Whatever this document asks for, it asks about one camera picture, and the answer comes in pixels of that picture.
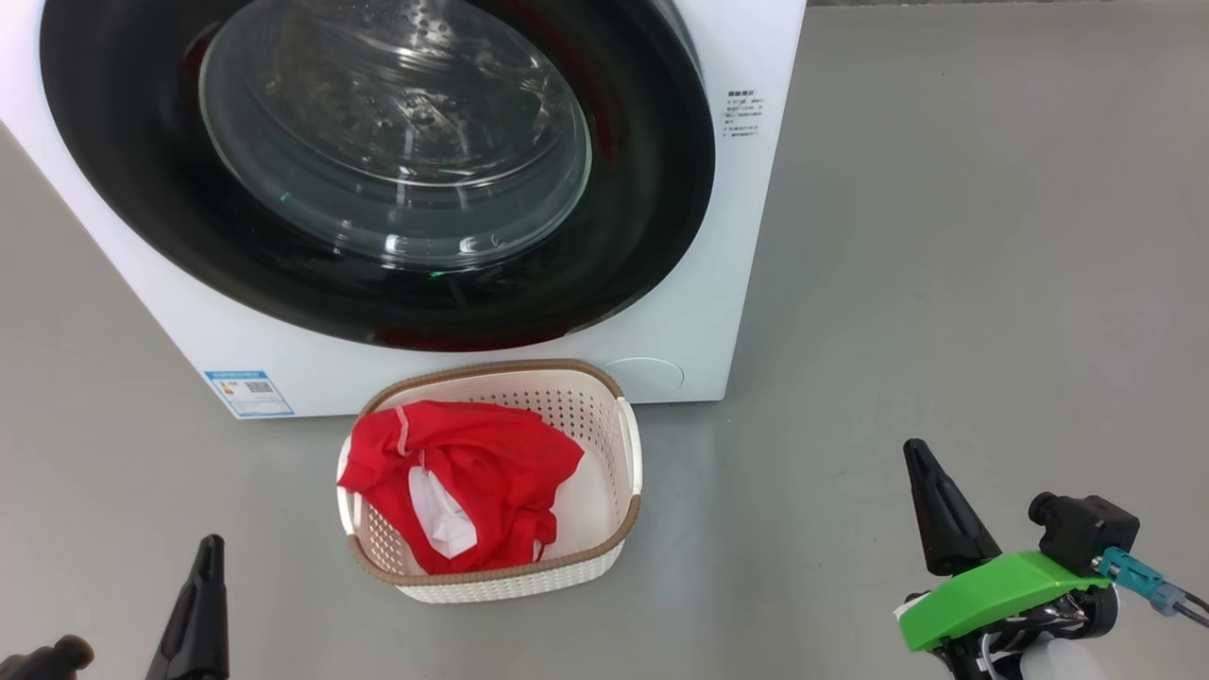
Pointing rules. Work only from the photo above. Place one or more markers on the round white filter cover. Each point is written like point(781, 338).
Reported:
point(647, 376)

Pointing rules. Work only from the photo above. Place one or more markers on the blue energy label sticker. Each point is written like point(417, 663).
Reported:
point(248, 394)

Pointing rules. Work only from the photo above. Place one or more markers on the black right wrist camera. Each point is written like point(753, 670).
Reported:
point(1086, 529)

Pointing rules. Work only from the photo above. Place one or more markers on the black glass washing machine door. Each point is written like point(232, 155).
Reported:
point(642, 189)

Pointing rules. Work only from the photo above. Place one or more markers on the white washing machine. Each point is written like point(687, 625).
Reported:
point(746, 283)

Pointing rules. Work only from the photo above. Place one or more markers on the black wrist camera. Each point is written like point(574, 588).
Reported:
point(42, 661)
point(1086, 529)

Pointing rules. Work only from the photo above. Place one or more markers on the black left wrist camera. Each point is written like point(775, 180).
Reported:
point(42, 661)

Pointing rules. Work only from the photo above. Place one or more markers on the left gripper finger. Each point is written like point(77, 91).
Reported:
point(179, 642)
point(212, 633)

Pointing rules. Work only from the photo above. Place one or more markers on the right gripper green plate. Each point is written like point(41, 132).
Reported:
point(992, 600)

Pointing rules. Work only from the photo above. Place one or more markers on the red garment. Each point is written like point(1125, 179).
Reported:
point(501, 463)

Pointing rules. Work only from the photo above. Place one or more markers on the cream basket with brown rim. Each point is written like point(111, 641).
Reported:
point(595, 444)

